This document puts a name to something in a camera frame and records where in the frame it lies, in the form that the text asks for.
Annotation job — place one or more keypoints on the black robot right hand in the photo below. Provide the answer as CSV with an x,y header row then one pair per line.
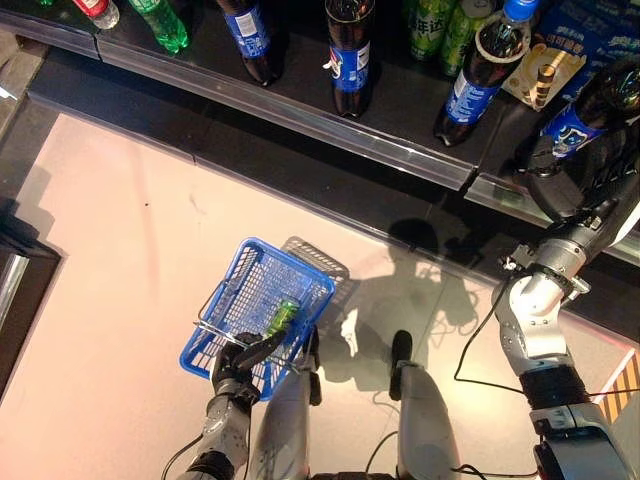
x,y
560,195

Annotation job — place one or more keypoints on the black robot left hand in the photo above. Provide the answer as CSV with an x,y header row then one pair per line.
x,y
235,372

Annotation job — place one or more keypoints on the blue plastic shopping basket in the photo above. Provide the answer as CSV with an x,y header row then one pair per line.
x,y
200,370

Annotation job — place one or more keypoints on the pepsi cola bottle blue label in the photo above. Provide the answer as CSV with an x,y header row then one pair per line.
x,y
467,97
350,60
247,30
600,100

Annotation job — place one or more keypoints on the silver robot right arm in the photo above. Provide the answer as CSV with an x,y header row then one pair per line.
x,y
540,295

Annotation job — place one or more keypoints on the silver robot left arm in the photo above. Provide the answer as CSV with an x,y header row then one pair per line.
x,y
220,430

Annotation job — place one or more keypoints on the silver robot left leg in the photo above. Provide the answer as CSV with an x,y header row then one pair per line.
x,y
280,425

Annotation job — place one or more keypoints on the silver robot leg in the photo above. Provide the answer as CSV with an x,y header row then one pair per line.
x,y
425,425
280,425

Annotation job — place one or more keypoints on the blue snack box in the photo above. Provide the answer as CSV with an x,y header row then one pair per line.
x,y
622,47
565,20

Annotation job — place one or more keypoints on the silver robot right leg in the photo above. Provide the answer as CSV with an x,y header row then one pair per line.
x,y
425,425

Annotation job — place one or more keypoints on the yellow black striped floor tape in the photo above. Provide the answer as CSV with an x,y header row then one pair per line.
x,y
622,390

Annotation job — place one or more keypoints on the black store shelf unit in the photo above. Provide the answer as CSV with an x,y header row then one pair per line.
x,y
300,165

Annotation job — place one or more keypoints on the dark glossy display cabinet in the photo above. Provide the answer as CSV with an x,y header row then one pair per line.
x,y
35,280

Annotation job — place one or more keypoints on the clear water bottle red label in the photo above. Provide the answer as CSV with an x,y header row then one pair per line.
x,y
102,15

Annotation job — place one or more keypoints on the clear plastic shelf price rail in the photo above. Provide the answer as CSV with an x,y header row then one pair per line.
x,y
50,37
300,120
500,195

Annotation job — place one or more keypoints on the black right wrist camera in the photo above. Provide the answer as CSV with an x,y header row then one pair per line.
x,y
520,255

